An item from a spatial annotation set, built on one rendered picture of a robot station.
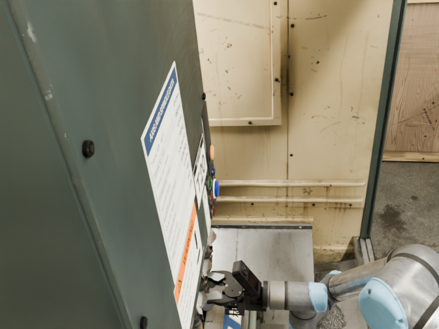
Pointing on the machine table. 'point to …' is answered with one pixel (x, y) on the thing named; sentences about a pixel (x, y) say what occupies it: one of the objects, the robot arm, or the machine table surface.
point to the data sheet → (170, 168)
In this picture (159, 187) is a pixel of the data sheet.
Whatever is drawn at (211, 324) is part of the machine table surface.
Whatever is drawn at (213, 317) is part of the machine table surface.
